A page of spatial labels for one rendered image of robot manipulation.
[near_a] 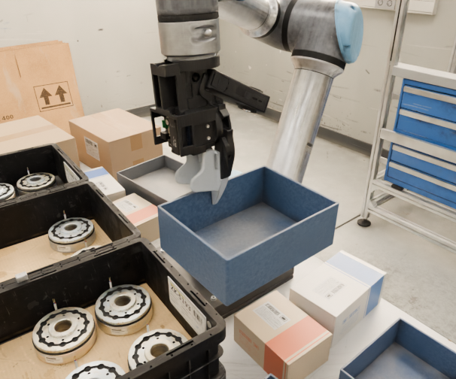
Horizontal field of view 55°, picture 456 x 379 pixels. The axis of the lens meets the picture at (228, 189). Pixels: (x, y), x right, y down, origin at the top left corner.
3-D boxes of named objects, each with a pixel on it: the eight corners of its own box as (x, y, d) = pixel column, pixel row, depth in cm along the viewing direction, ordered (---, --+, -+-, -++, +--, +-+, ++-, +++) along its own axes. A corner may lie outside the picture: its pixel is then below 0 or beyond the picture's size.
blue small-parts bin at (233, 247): (262, 201, 73) (264, 164, 70) (333, 244, 63) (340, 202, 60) (159, 247, 62) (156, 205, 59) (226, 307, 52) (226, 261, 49)
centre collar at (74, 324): (74, 313, 79) (73, 310, 79) (81, 331, 75) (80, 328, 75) (45, 324, 77) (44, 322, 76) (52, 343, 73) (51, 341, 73)
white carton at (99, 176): (71, 198, 147) (66, 175, 143) (105, 189, 153) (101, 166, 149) (91, 226, 133) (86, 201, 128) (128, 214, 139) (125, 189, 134)
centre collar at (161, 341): (168, 336, 74) (167, 334, 74) (179, 357, 71) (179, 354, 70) (140, 347, 72) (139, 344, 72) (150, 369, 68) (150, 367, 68)
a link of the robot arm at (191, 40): (196, 16, 59) (234, 17, 53) (199, 52, 61) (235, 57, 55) (146, 22, 55) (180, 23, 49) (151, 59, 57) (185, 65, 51)
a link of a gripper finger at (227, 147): (206, 174, 63) (201, 114, 59) (217, 170, 64) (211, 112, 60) (226, 183, 59) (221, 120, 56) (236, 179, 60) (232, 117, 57)
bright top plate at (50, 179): (47, 171, 131) (46, 169, 131) (61, 183, 124) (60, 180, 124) (11, 181, 125) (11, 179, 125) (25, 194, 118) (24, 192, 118)
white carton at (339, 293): (337, 278, 112) (342, 250, 108) (380, 302, 104) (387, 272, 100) (287, 318, 100) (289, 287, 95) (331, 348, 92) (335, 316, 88)
